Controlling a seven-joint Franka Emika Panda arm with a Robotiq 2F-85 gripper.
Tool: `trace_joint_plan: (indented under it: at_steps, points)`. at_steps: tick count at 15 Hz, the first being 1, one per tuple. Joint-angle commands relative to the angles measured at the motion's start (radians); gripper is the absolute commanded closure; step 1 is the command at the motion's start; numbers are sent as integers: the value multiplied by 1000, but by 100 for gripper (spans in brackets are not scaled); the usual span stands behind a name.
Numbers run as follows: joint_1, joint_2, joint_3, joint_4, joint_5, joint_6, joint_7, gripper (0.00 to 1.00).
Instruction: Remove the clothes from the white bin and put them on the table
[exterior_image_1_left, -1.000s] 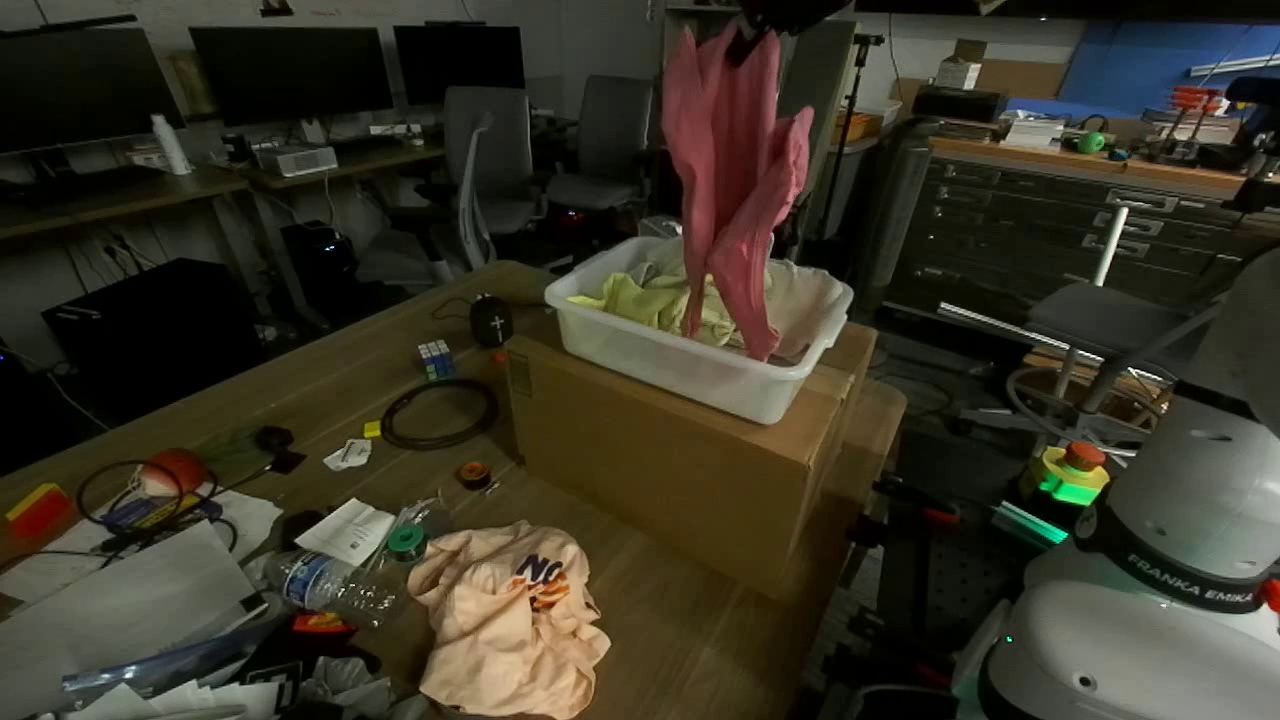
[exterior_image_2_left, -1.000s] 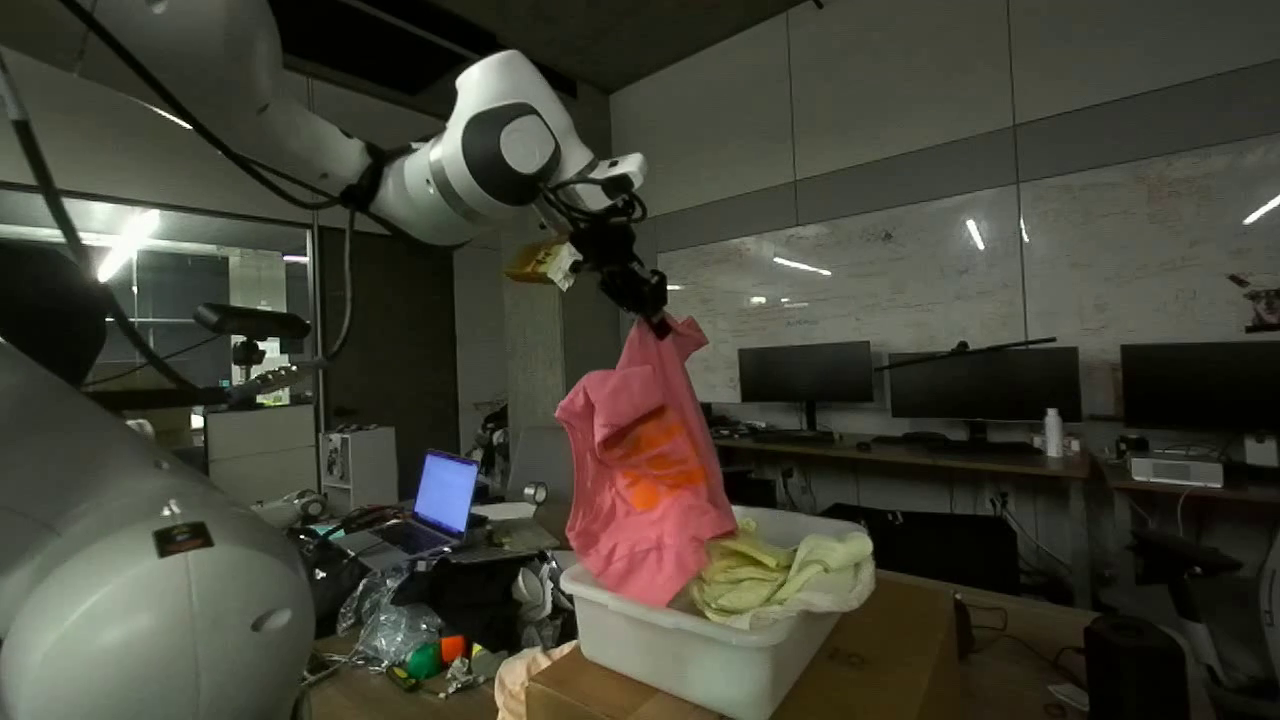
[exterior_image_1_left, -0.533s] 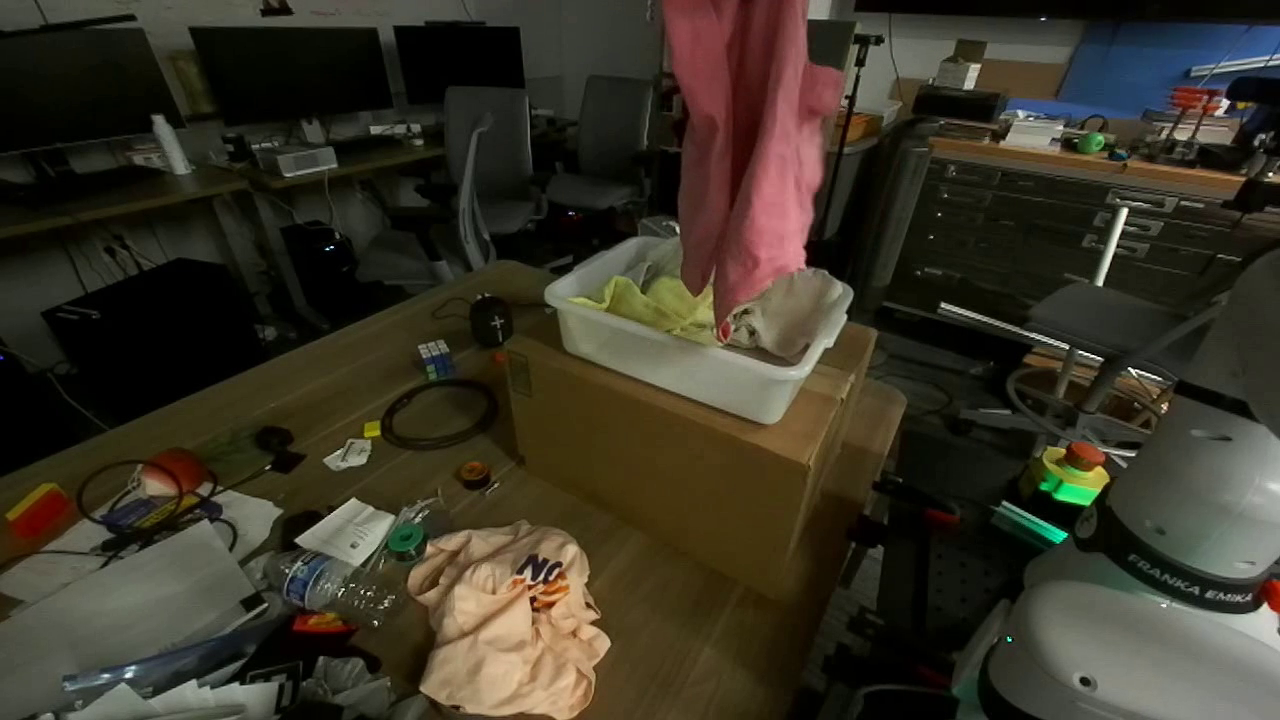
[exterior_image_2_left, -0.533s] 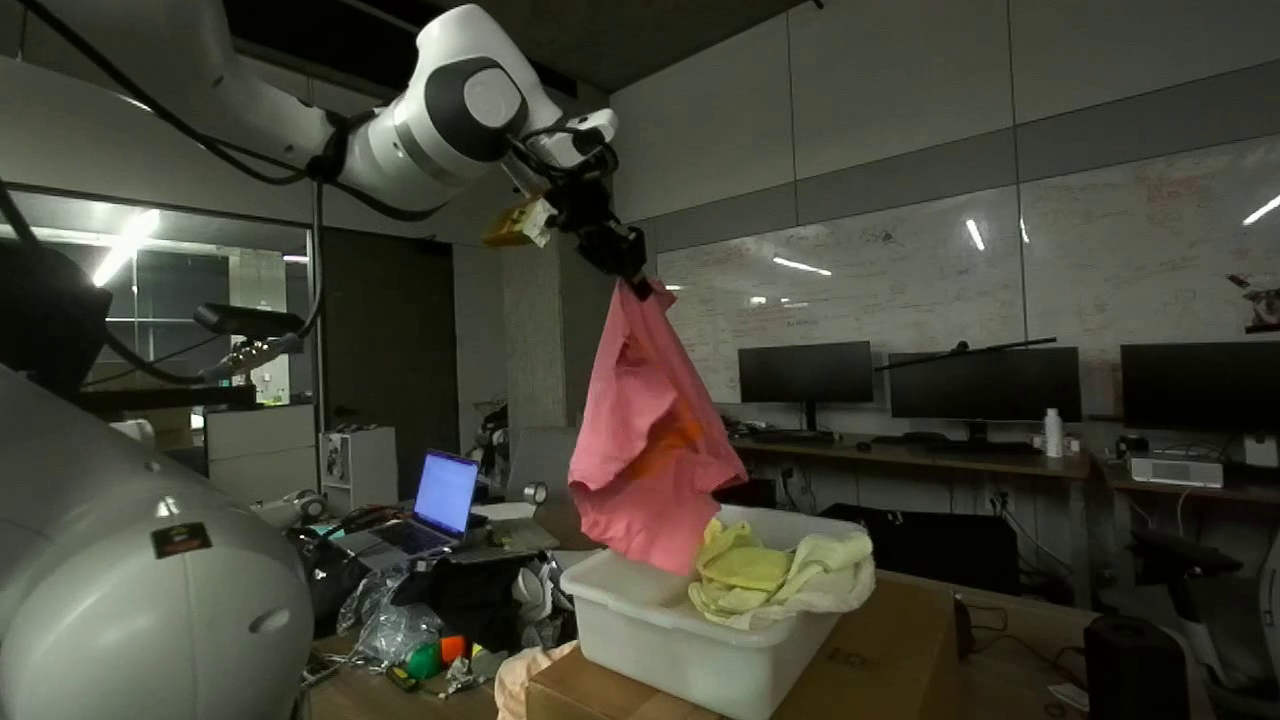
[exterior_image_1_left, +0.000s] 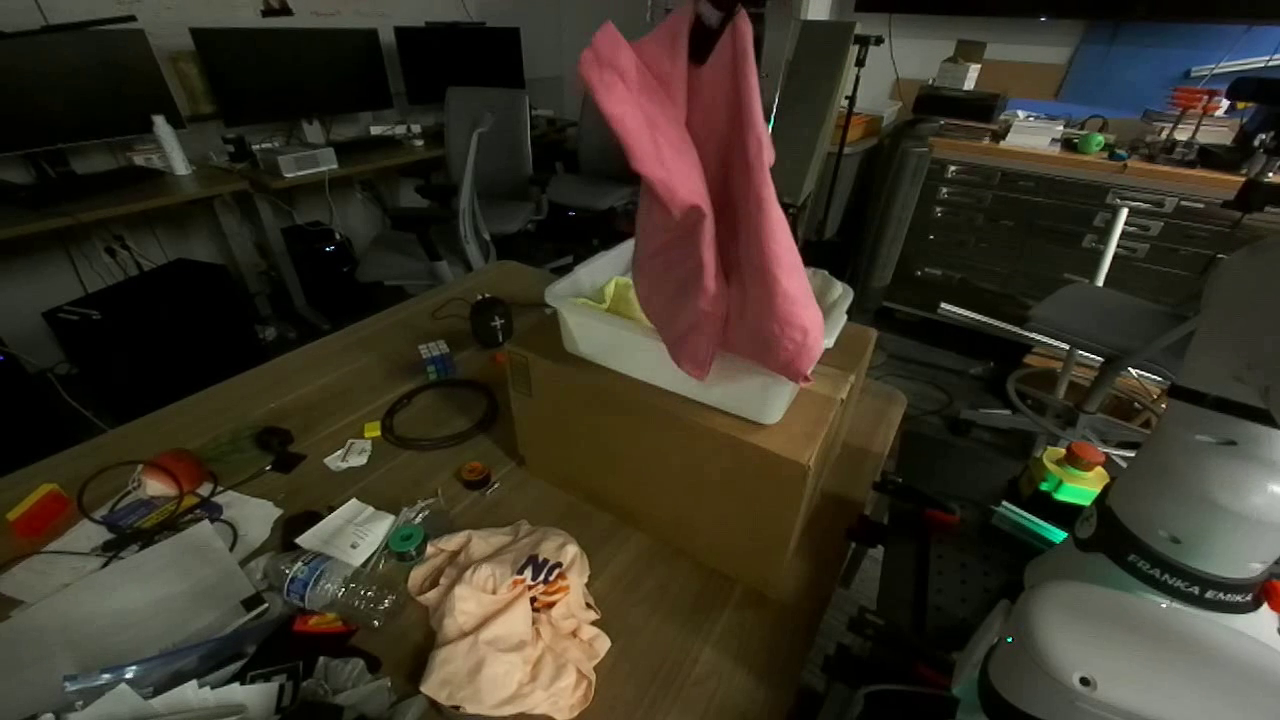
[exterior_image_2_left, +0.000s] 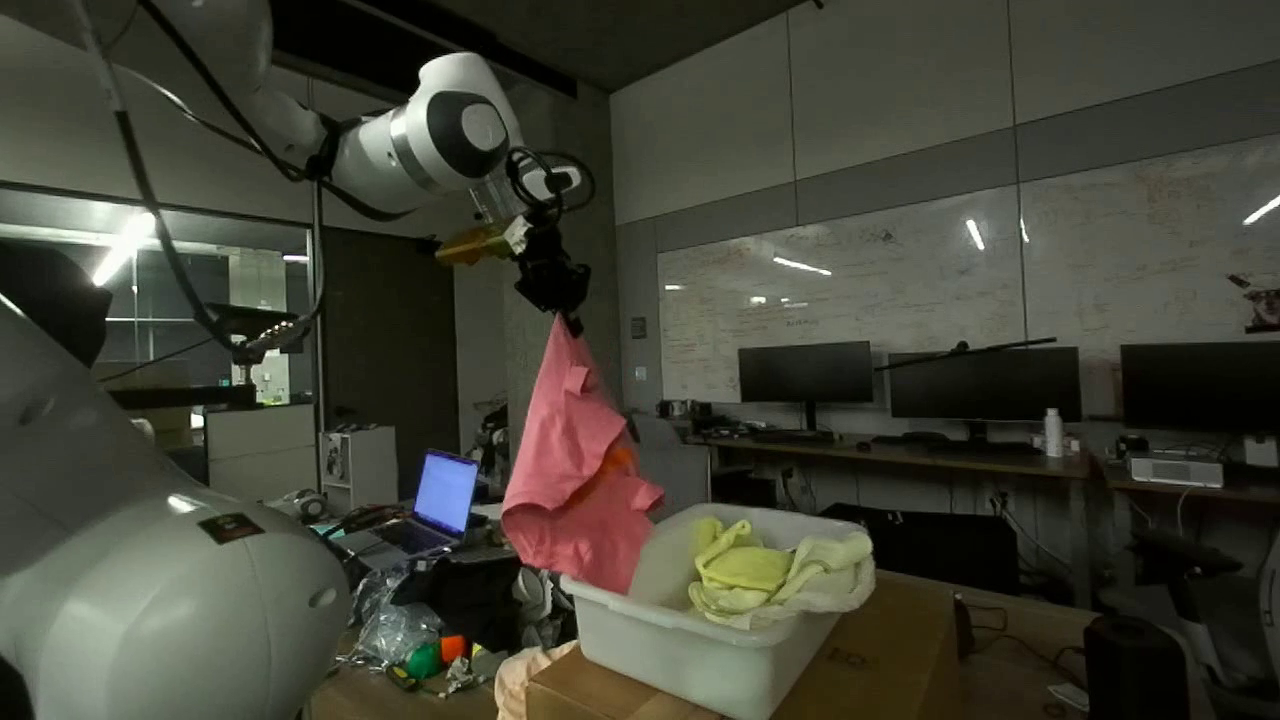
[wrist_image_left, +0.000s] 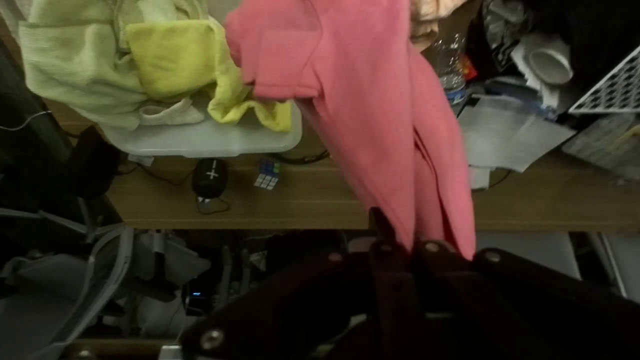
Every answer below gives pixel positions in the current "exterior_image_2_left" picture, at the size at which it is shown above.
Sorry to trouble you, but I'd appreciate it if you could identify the open laptop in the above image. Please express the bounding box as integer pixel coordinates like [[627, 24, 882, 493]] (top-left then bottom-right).
[[374, 449, 487, 553]]

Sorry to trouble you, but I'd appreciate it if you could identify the yellow cloth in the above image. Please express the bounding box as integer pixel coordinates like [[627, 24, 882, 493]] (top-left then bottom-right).
[[686, 512, 804, 621]]

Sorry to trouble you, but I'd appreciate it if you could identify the large black cylinder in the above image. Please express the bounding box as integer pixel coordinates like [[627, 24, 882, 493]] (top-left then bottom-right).
[[1080, 610, 1194, 720]]

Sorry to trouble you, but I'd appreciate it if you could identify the white cabinet box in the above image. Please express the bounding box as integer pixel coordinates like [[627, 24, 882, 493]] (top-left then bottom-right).
[[315, 423, 403, 519]]

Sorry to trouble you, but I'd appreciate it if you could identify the black computer tower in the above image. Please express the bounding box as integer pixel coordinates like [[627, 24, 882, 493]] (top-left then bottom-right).
[[872, 508, 1029, 601]]

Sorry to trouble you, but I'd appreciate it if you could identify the white plastic bin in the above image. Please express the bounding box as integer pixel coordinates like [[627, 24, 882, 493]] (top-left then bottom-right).
[[555, 499, 880, 720]]

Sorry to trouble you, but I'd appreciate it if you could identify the small black monitor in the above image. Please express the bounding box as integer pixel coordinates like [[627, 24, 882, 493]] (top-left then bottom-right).
[[737, 340, 880, 434]]

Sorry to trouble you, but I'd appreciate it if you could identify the clear plastic bag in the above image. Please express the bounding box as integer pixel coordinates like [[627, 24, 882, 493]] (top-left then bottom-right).
[[348, 582, 446, 671]]

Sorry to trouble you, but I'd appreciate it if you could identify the long wooden desk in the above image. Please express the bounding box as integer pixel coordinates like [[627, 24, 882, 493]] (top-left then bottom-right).
[[702, 434, 1280, 519]]

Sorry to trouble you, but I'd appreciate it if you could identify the cream white cloth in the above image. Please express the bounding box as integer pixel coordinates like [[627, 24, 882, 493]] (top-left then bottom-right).
[[682, 529, 880, 633]]

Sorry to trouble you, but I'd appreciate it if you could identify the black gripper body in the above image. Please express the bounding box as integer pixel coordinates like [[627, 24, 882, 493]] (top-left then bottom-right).
[[511, 217, 594, 316]]

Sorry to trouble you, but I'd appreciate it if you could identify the peach printed shirt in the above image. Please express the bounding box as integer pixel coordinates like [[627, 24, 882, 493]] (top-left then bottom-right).
[[487, 638, 583, 720]]

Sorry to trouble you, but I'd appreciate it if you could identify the wide black monitor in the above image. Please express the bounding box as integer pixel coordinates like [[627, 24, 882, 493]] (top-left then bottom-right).
[[888, 342, 1082, 449], [1116, 340, 1280, 434]]

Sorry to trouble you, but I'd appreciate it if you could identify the white device box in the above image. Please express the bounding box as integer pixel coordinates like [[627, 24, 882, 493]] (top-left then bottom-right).
[[1123, 453, 1228, 493]]

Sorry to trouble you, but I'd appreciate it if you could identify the grey chair back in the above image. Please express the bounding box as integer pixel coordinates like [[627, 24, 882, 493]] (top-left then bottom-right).
[[636, 420, 720, 515]]

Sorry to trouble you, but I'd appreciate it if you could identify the black office chair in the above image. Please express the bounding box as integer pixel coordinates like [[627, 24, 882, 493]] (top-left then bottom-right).
[[1129, 522, 1280, 720]]

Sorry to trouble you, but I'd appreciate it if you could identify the pink shirt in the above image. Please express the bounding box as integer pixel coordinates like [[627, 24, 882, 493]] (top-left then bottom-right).
[[497, 316, 667, 601]]

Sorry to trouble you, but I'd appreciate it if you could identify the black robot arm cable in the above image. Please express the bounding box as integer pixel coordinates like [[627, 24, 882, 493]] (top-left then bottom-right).
[[72, 0, 598, 369]]

